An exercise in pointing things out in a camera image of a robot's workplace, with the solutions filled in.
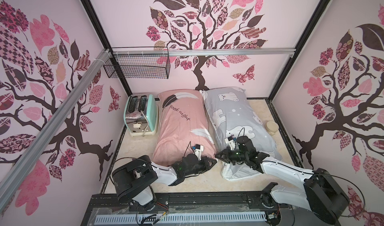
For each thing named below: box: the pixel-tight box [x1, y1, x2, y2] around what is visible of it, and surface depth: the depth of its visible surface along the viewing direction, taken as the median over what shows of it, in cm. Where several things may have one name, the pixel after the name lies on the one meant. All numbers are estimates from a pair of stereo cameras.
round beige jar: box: [266, 121, 280, 136], surface depth 97 cm
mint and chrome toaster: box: [124, 93, 159, 137], surface depth 96 cm
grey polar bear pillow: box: [199, 87, 282, 181], surface depth 90 cm
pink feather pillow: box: [152, 89, 217, 166], surface depth 87 cm
